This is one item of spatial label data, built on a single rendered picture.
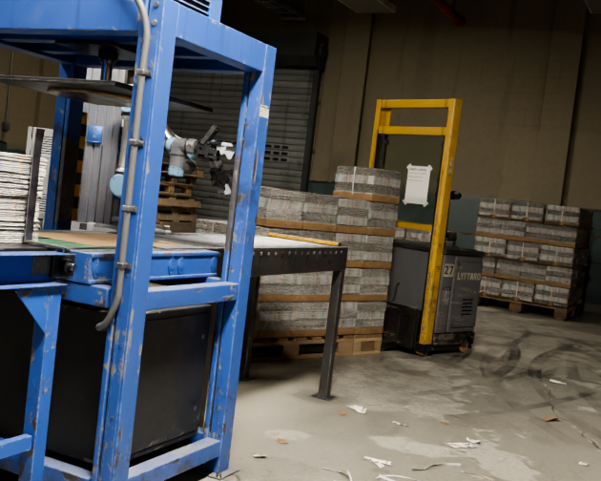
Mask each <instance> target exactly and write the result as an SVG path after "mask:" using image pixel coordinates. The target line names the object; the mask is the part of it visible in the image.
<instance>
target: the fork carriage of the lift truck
mask: <svg viewBox="0 0 601 481"><path fill-rule="evenodd" d="M381 302H385V303H386V309H385V312H384V319H383V333H380V334H383V336H382V339H387V340H391V341H394V342H396V345H399V346H403V347H406V348H410V349H411V348H415V344H416V336H417V328H418V321H419V314H420V307H416V306H412V305H407V304H403V303H395V302H391V301H381Z"/></svg>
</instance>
